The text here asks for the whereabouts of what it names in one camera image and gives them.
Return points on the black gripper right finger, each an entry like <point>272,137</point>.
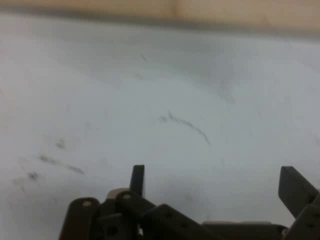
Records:
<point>297,190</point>

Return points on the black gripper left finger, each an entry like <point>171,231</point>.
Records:
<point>130,207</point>

